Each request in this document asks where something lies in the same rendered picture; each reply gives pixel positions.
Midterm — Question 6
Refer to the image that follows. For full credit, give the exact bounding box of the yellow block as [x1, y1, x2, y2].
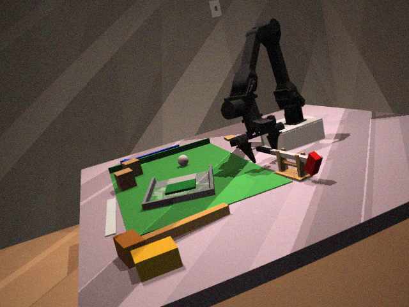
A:
[130, 236, 183, 283]

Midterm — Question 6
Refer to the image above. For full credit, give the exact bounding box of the green putting mat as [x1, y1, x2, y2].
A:
[110, 143, 293, 236]

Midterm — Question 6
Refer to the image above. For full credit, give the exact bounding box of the white ball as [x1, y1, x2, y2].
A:
[178, 155, 189, 166]

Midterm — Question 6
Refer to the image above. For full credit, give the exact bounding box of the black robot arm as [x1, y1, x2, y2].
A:
[221, 19, 306, 133]

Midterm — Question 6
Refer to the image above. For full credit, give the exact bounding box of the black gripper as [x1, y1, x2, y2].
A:
[230, 111, 285, 163]

